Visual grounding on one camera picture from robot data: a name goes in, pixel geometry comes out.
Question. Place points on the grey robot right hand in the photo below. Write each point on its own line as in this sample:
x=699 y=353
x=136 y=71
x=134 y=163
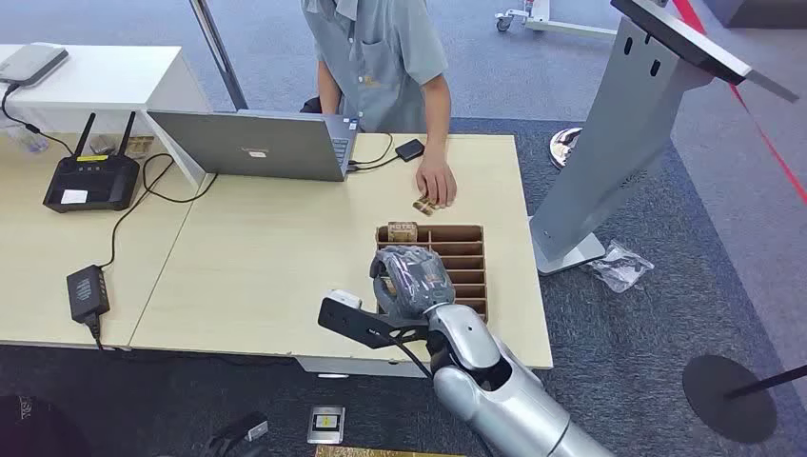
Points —
x=413 y=277

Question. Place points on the person's left hand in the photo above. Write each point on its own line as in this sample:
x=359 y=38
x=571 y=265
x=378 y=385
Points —
x=436 y=180

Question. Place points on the person's right forearm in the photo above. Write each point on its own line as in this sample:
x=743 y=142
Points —
x=328 y=91

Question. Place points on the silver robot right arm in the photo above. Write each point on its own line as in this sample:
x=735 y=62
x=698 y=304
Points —
x=504 y=403

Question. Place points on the person's left forearm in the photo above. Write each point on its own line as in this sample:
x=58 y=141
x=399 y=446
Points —
x=436 y=113

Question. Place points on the hotel card in holder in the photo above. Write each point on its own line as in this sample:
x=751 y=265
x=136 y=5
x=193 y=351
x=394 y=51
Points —
x=402 y=231

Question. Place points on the brown slotted card holder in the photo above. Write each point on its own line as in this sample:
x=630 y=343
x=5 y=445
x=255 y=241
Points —
x=463 y=252

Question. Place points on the person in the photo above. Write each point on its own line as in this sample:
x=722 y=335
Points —
x=378 y=57

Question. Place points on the small grey card reader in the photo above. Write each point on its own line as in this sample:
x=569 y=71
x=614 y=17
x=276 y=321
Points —
x=326 y=424

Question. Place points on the loose gold patterned cards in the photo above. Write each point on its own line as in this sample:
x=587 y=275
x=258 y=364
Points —
x=425 y=205

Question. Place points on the small black usb hub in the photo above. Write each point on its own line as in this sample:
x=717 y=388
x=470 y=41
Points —
x=410 y=149

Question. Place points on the round chrome base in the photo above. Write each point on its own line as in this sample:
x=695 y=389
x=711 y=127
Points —
x=563 y=148

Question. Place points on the gold patterned sheet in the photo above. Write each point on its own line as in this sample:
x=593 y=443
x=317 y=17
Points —
x=378 y=451

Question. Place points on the grey kiosk stand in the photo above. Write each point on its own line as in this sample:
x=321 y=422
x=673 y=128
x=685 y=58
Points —
x=618 y=145

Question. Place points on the grey laptop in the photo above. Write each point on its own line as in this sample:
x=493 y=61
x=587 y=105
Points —
x=252 y=148

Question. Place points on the white wheeled base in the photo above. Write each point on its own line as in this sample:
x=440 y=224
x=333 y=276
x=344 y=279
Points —
x=548 y=22

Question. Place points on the clear plastic bag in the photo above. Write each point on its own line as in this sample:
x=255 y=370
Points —
x=620 y=268

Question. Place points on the black handheld device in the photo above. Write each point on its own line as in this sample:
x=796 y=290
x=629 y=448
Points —
x=239 y=432

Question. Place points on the slanted metal pole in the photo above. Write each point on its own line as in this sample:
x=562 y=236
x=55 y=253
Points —
x=220 y=60

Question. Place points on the black kiosk screen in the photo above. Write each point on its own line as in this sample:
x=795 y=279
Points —
x=687 y=41

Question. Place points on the small patterned box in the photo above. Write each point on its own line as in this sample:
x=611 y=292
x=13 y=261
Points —
x=140 y=147

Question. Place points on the black power adapter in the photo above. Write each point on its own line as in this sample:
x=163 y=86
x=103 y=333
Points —
x=87 y=293

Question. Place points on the red barrier belt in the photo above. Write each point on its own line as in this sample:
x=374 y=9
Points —
x=766 y=139

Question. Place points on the black router with antennas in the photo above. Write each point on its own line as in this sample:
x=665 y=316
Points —
x=91 y=183

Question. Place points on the small grey item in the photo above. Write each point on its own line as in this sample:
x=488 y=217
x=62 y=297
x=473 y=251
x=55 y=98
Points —
x=101 y=145

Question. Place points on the black round stanchion base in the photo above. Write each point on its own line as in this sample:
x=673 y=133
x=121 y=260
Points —
x=725 y=410

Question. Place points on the white side table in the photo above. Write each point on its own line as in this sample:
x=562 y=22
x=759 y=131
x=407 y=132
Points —
x=107 y=79

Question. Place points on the black stanchion pole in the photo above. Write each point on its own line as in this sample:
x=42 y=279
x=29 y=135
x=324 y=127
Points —
x=769 y=380

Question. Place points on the black rounded object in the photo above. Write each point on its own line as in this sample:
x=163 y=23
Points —
x=35 y=432

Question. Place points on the clear plastic bottle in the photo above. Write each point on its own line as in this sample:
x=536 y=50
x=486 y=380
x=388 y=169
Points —
x=25 y=140

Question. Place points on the flat grey device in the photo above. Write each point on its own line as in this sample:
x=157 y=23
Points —
x=31 y=63

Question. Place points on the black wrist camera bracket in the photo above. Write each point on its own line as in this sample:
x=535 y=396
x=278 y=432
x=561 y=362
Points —
x=359 y=325

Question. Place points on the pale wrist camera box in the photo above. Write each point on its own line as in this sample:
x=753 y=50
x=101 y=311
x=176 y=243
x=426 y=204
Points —
x=343 y=298

